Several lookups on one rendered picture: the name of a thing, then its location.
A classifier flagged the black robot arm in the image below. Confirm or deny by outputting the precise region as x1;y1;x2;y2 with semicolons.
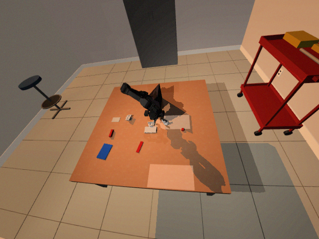
120;83;162;120

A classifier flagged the blue flat rectangular plate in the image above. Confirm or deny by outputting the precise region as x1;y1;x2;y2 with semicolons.
96;144;113;160

